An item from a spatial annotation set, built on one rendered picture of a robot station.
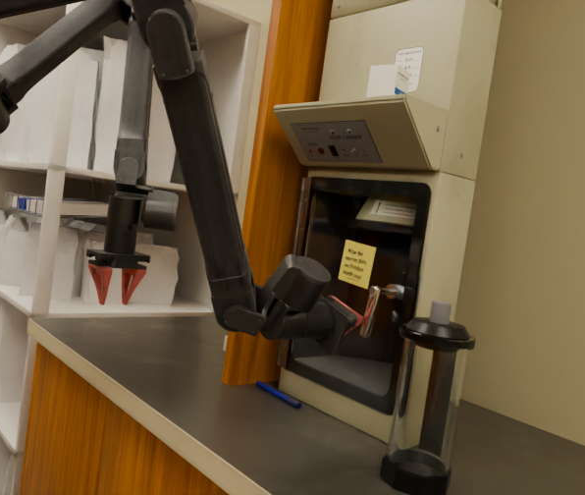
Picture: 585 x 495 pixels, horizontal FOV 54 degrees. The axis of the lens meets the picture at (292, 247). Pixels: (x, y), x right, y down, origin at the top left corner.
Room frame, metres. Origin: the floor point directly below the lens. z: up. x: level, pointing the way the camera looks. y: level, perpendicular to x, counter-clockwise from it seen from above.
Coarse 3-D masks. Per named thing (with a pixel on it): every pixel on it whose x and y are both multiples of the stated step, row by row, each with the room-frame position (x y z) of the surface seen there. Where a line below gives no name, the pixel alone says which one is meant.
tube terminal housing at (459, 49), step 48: (432, 0) 1.00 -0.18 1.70; (480, 0) 0.97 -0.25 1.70; (336, 48) 1.16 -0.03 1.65; (384, 48) 1.07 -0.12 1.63; (432, 48) 0.99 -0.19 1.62; (480, 48) 0.99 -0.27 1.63; (336, 96) 1.15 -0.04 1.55; (432, 96) 0.98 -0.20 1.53; (480, 96) 1.00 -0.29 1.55; (480, 144) 1.02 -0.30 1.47; (432, 192) 0.95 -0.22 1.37; (432, 240) 0.95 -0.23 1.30; (432, 288) 0.97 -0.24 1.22; (288, 384) 1.16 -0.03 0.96; (384, 432) 0.97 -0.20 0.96
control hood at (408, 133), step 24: (384, 96) 0.91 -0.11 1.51; (408, 96) 0.88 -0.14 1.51; (288, 120) 1.10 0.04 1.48; (312, 120) 1.05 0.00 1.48; (336, 120) 1.01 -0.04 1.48; (384, 120) 0.93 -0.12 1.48; (408, 120) 0.89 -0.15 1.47; (432, 120) 0.92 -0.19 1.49; (384, 144) 0.97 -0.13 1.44; (408, 144) 0.93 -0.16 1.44; (432, 144) 0.93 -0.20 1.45; (384, 168) 1.02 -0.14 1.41; (408, 168) 0.97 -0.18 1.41; (432, 168) 0.94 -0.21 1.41
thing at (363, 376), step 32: (320, 192) 1.14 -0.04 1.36; (352, 192) 1.07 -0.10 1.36; (384, 192) 1.02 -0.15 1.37; (416, 192) 0.96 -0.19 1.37; (320, 224) 1.13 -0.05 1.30; (352, 224) 1.06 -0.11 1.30; (384, 224) 1.01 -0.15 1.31; (416, 224) 0.96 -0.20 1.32; (320, 256) 1.12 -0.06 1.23; (384, 256) 1.00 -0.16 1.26; (416, 256) 0.95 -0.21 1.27; (352, 288) 1.05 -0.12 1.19; (416, 288) 0.95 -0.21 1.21; (384, 320) 0.98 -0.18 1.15; (288, 352) 1.16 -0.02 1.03; (320, 352) 1.09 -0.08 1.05; (352, 352) 1.03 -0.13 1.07; (384, 352) 0.98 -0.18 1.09; (320, 384) 1.08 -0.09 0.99; (352, 384) 1.02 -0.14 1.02; (384, 384) 0.97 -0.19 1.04
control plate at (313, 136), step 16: (304, 128) 1.08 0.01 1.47; (320, 128) 1.05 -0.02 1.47; (336, 128) 1.02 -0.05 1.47; (352, 128) 0.99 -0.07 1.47; (304, 144) 1.11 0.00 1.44; (320, 144) 1.08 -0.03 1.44; (336, 144) 1.05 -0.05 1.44; (352, 144) 1.02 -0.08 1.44; (368, 144) 0.99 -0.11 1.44; (320, 160) 1.11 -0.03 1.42; (336, 160) 1.08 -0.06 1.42; (352, 160) 1.05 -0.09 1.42; (368, 160) 1.02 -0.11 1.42
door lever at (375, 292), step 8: (376, 288) 0.94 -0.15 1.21; (384, 288) 0.96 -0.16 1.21; (392, 288) 0.98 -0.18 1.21; (376, 296) 0.94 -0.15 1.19; (392, 296) 0.97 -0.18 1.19; (368, 304) 0.95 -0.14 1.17; (376, 304) 0.95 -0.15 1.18; (368, 312) 0.95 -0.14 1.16; (368, 320) 0.95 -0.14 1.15; (360, 328) 0.96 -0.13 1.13; (368, 328) 0.95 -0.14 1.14; (368, 336) 0.95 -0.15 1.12
